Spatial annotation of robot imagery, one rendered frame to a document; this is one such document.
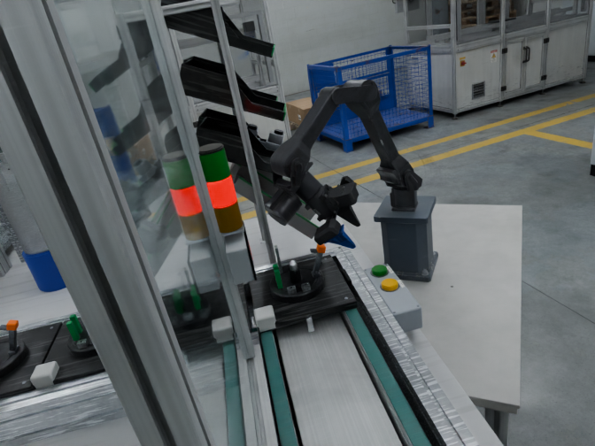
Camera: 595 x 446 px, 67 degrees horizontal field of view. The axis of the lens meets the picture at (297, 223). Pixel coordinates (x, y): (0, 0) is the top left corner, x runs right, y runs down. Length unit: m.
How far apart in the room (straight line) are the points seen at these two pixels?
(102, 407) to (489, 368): 0.84
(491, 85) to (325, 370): 5.84
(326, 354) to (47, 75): 0.90
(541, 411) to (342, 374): 1.32
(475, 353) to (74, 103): 1.00
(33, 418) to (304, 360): 0.59
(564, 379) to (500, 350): 1.23
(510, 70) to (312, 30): 4.72
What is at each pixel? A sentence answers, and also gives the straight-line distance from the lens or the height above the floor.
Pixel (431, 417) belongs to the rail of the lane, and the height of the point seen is 0.96.
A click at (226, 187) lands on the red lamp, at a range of 0.79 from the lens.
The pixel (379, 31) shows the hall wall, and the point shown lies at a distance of 10.82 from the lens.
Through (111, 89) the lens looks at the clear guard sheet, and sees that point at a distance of 0.32.
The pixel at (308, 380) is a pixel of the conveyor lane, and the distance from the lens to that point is 0.98.
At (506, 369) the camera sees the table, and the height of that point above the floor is 0.86.
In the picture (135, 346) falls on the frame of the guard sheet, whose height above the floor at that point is 1.47.
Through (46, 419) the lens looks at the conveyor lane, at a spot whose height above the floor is 0.91.
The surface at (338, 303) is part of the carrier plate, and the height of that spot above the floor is 0.97.
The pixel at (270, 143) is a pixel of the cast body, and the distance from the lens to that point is 1.44.
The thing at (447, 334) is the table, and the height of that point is 0.86.
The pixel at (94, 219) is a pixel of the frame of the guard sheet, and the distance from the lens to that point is 0.20.
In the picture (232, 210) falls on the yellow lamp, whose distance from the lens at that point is 0.81.
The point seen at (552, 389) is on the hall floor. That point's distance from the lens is 2.27.
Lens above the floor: 1.60
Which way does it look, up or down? 25 degrees down
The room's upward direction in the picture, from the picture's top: 11 degrees counter-clockwise
